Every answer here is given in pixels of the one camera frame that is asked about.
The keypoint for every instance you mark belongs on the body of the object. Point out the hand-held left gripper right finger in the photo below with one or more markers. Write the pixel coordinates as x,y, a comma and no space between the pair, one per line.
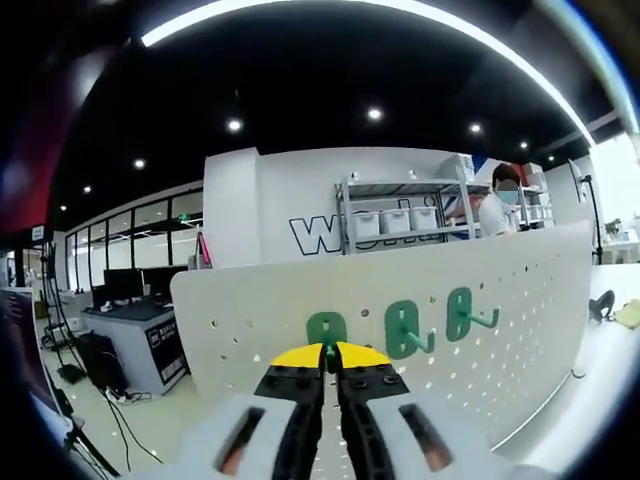
400,450

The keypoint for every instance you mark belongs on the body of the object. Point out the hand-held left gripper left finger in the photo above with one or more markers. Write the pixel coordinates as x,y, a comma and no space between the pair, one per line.
250,440

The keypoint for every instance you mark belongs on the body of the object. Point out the green hook assembly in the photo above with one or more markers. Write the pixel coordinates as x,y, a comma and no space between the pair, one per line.
457,325
397,340

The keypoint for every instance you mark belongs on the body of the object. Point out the white perforated mounting plate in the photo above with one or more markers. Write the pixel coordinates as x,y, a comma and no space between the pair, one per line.
525,310

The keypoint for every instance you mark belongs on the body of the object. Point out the white power strip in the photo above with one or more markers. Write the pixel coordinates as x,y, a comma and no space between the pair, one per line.
125,396

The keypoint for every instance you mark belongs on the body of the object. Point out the black desk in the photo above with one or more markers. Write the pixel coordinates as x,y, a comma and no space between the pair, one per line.
130,340

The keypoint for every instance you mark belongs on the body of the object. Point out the black computer monitor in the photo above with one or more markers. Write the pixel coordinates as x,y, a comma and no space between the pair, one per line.
122,284
159,282

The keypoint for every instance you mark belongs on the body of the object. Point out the pink banner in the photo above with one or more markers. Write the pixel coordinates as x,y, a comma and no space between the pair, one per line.
204,250

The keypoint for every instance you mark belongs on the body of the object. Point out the white storage bin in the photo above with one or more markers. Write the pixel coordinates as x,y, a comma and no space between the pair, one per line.
395,222
369,224
425,220

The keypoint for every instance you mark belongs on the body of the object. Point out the black light stand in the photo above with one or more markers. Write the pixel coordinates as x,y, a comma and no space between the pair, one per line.
55,310

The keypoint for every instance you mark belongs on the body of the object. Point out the dark monitor on stand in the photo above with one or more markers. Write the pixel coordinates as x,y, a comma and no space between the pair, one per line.
25,360

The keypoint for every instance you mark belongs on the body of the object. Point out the grey metal shelf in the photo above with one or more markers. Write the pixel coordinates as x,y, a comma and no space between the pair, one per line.
345,215

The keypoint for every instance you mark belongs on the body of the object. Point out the black curved object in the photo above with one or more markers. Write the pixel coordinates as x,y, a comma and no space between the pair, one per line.
602,300

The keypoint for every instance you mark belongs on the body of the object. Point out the yellow-green cloth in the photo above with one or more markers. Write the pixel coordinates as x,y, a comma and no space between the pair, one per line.
629,315

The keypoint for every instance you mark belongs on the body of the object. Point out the black tripod stand with screen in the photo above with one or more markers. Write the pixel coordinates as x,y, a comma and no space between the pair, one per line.
595,215

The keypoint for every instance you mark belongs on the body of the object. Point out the green potted plant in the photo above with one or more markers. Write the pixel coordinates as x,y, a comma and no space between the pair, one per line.
614,229

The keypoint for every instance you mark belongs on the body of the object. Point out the ceiling strip light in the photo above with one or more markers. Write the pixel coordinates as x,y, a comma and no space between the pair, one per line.
350,10

